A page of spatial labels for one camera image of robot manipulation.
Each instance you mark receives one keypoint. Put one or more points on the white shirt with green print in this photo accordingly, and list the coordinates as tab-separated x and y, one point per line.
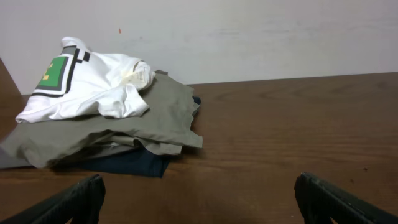
80	82

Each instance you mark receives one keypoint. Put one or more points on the folded navy blue shirt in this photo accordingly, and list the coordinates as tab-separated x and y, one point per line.
132	156

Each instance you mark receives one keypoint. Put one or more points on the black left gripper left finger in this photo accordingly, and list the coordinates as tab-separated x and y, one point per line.
78	204

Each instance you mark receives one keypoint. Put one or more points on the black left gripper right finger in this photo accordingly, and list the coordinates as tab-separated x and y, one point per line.
322	202

